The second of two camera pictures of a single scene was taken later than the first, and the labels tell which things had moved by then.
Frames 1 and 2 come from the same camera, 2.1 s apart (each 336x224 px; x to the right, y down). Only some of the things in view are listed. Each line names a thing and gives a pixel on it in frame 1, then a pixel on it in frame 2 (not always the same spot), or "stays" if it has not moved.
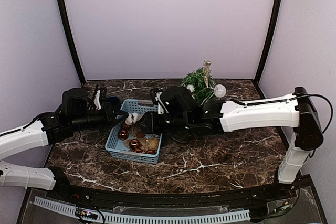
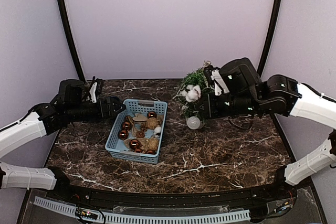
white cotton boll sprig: x=129 y=120 -> x=191 y=93
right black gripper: x=151 y=126 -> x=210 y=112
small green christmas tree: x=203 y=93 stays
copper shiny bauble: x=151 y=151 stays
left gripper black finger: x=123 y=115 -> x=122 y=107
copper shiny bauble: x=134 y=144 stays
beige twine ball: x=153 y=144 stays
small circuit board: x=86 y=214 stays
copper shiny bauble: x=123 y=135 stays
